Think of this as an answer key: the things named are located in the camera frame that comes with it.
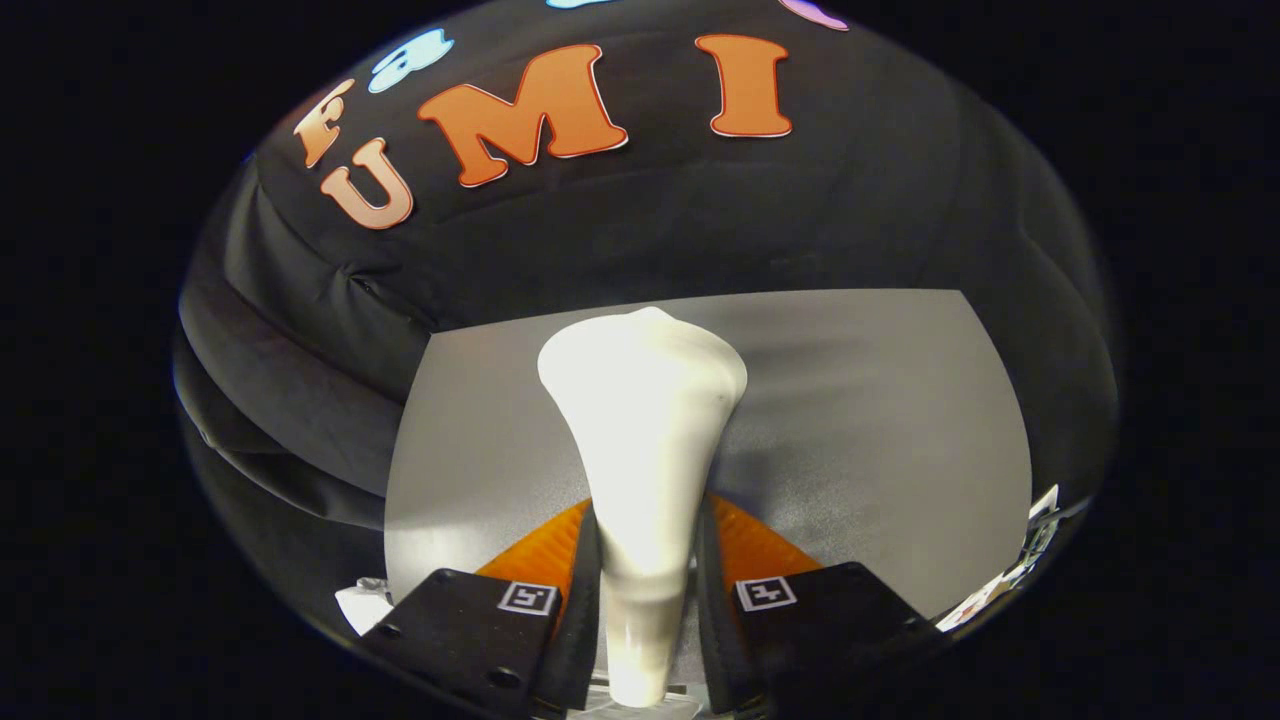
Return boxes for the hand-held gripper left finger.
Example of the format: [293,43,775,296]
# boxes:
[360,497,603,720]

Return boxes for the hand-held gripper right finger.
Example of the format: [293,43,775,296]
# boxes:
[695,492,936,716]

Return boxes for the white garment steamer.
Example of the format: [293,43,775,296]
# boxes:
[537,306,749,709]

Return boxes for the beige cabinet with grey top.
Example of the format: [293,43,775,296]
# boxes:
[383,288,1033,621]

